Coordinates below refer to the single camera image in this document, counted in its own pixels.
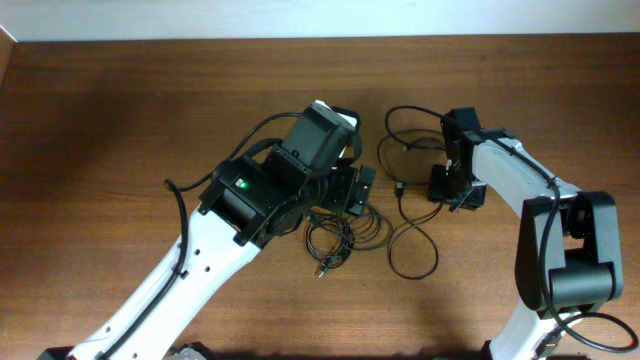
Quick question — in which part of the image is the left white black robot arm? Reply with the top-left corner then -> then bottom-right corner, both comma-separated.
41,100 -> 375,359

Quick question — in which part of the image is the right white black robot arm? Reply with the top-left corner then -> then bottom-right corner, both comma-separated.
429,108 -> 639,360

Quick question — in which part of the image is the thin black audio cable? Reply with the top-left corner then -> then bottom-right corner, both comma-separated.
375,128 -> 447,281

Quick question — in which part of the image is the black USB cable bundle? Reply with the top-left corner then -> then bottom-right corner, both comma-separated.
303,203 -> 395,279

